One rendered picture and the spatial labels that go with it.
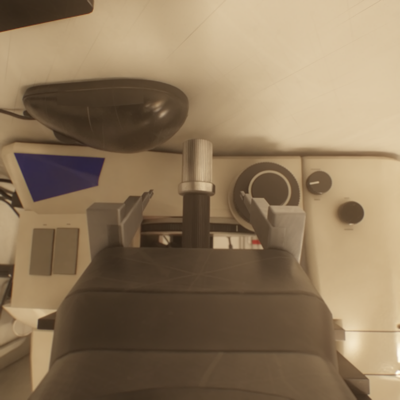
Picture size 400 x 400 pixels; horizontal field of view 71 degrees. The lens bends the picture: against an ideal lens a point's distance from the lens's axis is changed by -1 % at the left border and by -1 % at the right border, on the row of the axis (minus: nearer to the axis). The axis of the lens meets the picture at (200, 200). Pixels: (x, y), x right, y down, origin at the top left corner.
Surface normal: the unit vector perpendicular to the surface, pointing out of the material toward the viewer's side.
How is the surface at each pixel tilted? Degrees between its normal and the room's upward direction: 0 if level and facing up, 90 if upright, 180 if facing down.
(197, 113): 0
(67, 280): 90
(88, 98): 82
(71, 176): 48
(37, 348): 90
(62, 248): 90
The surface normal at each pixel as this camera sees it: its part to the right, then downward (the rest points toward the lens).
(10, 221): 1.00, 0.00
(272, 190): -0.06, -0.15
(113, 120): -0.03, 0.45
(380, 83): -0.01, 0.99
